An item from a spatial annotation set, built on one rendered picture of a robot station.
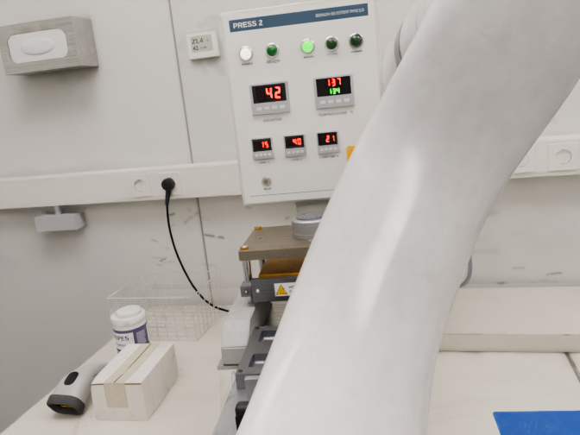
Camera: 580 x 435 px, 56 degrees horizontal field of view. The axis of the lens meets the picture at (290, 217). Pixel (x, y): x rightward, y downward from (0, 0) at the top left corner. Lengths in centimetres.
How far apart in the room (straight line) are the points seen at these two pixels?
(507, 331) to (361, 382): 111
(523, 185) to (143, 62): 115
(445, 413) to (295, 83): 74
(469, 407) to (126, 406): 70
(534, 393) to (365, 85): 72
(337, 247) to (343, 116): 87
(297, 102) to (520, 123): 87
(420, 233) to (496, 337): 107
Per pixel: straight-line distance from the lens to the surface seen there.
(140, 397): 124
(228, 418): 79
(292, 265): 108
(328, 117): 119
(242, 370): 85
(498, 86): 34
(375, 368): 31
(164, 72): 173
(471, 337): 138
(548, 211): 164
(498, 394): 124
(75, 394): 133
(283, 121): 120
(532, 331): 141
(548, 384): 129
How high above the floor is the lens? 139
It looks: 13 degrees down
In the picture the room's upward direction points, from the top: 6 degrees counter-clockwise
